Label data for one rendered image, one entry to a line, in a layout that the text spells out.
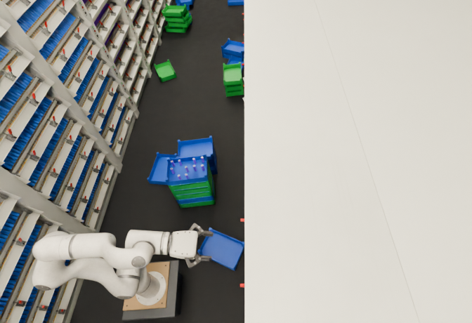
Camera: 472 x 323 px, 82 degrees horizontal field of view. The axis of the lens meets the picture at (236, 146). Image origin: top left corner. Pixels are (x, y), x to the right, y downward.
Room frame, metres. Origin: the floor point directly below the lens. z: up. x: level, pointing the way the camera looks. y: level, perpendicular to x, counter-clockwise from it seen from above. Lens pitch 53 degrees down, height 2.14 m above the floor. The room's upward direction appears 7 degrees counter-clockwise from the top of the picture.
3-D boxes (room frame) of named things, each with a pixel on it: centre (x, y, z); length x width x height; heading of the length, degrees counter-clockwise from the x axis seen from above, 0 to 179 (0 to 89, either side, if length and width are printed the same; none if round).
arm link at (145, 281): (0.41, 0.63, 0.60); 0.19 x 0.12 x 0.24; 178
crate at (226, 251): (0.64, 0.20, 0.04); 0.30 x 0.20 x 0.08; 60
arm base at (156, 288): (0.38, 0.63, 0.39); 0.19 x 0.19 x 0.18
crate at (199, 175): (1.13, 0.38, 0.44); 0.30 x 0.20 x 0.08; 90
